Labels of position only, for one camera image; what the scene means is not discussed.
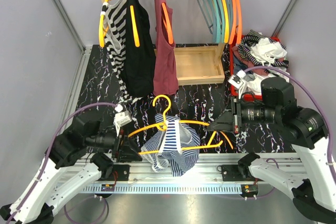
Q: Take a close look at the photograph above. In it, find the red plastic bin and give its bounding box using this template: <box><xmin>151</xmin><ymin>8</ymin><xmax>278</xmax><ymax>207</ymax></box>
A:
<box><xmin>229</xmin><ymin>35</ymin><xmax>292</xmax><ymax>103</ymax></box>

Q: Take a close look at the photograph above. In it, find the yellow hanger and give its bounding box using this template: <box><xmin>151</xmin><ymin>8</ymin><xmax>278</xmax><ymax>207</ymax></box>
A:
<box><xmin>128</xmin><ymin>94</ymin><xmax>233</xmax><ymax>155</ymax></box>
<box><xmin>130</xmin><ymin>5</ymin><xmax>140</xmax><ymax>47</ymax></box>
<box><xmin>98</xmin><ymin>0</ymin><xmax>111</xmax><ymax>48</ymax></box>

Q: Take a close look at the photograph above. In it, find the orange hanger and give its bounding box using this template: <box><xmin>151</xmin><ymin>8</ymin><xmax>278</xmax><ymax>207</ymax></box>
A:
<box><xmin>160</xmin><ymin>1</ymin><xmax>174</xmax><ymax>45</ymax></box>

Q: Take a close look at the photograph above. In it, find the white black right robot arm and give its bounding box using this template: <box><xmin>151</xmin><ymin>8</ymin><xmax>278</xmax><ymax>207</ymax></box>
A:
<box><xmin>207</xmin><ymin>77</ymin><xmax>335</xmax><ymax>223</ymax></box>

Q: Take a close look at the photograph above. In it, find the pile of clothes in bin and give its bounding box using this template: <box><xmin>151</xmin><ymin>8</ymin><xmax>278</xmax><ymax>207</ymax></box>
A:
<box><xmin>232</xmin><ymin>30</ymin><xmax>291</xmax><ymax>90</ymax></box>

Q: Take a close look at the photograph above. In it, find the wooden clothes rack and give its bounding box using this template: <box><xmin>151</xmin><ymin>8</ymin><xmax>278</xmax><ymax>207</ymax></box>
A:
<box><xmin>92</xmin><ymin>0</ymin><xmax>247</xmax><ymax>86</ymax></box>

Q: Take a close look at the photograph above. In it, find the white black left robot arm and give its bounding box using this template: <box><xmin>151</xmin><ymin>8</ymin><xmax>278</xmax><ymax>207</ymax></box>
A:
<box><xmin>1</xmin><ymin>119</ymin><xmax>142</xmax><ymax>223</ymax></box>

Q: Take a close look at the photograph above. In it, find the bundle of empty hangers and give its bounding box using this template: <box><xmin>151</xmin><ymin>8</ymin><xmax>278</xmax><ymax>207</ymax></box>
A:
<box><xmin>196</xmin><ymin>0</ymin><xmax>243</xmax><ymax>45</ymax></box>

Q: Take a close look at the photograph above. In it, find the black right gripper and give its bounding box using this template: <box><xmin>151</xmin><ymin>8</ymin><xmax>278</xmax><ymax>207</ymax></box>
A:
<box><xmin>209</xmin><ymin>94</ymin><xmax>280</xmax><ymax>132</ymax></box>

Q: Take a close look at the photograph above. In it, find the black white striped tank top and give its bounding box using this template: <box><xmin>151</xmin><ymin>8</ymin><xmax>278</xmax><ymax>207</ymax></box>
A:
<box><xmin>105</xmin><ymin>0</ymin><xmax>139</xmax><ymax>104</ymax></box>

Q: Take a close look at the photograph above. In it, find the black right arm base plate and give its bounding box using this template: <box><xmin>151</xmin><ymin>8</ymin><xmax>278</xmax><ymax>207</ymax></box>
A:
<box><xmin>218</xmin><ymin>165</ymin><xmax>254</xmax><ymax>182</ymax></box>

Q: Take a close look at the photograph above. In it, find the maroon tank top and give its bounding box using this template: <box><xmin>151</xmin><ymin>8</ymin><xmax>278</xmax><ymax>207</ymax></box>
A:
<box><xmin>153</xmin><ymin>0</ymin><xmax>179</xmax><ymax>96</ymax></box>

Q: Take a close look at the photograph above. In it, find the blue white striped tank top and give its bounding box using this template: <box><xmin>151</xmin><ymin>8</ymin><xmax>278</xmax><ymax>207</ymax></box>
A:
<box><xmin>141</xmin><ymin>115</ymin><xmax>201</xmax><ymax>177</ymax></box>

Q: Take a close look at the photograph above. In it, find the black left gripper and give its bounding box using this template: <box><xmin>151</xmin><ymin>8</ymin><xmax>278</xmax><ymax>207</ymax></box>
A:
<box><xmin>85</xmin><ymin>123</ymin><xmax>143</xmax><ymax>162</ymax></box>

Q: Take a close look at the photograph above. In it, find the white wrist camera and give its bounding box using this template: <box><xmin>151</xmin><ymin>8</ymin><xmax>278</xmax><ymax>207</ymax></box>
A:
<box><xmin>228</xmin><ymin>70</ymin><xmax>253</xmax><ymax>98</ymax></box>
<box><xmin>113</xmin><ymin>104</ymin><xmax>132</xmax><ymax>136</ymax></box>

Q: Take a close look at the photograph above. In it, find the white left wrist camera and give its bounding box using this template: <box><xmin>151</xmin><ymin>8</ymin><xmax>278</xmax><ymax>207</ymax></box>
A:
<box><xmin>113</xmin><ymin>104</ymin><xmax>132</xmax><ymax>136</ymax></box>

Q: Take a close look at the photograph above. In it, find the aluminium rail frame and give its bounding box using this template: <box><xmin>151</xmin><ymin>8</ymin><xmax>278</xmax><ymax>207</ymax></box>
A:
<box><xmin>35</xmin><ymin>45</ymin><xmax>320</xmax><ymax>183</ymax></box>

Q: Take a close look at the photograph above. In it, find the white slotted cable duct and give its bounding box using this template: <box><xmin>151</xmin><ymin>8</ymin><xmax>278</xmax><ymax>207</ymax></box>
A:
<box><xmin>81</xmin><ymin>183</ymin><xmax>242</xmax><ymax>195</ymax></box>

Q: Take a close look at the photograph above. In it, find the yellow hanger under striped top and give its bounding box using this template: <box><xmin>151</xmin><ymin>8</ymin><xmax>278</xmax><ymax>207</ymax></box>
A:
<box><xmin>98</xmin><ymin>0</ymin><xmax>111</xmax><ymax>48</ymax></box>

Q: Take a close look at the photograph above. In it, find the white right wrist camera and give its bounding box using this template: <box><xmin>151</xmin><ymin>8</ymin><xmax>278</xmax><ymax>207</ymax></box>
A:
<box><xmin>228</xmin><ymin>70</ymin><xmax>253</xmax><ymax>98</ymax></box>

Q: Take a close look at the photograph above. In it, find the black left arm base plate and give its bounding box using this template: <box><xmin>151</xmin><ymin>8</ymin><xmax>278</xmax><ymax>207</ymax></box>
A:
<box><xmin>99</xmin><ymin>164</ymin><xmax>130</xmax><ymax>182</ymax></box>

